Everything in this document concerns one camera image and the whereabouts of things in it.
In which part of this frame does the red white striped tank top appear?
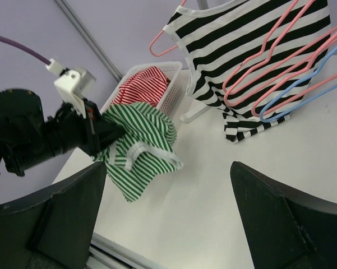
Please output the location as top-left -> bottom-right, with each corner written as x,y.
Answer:
111,66 -> 170,107

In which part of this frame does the black white striped tank top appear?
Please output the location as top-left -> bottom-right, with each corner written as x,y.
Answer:
164,0 -> 331,143

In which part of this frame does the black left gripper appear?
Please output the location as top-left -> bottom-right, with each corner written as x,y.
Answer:
81,99 -> 126,157

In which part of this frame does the green white striped tank top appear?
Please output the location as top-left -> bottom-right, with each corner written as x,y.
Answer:
93,103 -> 184,202

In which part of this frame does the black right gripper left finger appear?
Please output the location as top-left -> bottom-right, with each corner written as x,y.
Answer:
0,162 -> 106,268

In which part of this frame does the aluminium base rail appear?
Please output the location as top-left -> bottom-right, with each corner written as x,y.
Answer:
85,233 -> 166,269

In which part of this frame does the white plastic basket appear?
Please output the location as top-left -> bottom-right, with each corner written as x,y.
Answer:
101,61 -> 182,115

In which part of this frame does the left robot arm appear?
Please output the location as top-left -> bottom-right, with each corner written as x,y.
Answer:
0,89 -> 125,177

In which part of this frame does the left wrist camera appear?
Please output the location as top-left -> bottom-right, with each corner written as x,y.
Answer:
46,58 -> 96,119

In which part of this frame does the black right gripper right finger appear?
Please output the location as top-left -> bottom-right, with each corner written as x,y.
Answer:
230,161 -> 337,268

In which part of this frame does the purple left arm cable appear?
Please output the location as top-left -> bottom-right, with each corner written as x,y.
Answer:
0,32 -> 50,64

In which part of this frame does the blue wire hanger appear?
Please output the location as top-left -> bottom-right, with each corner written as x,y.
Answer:
259,36 -> 337,123

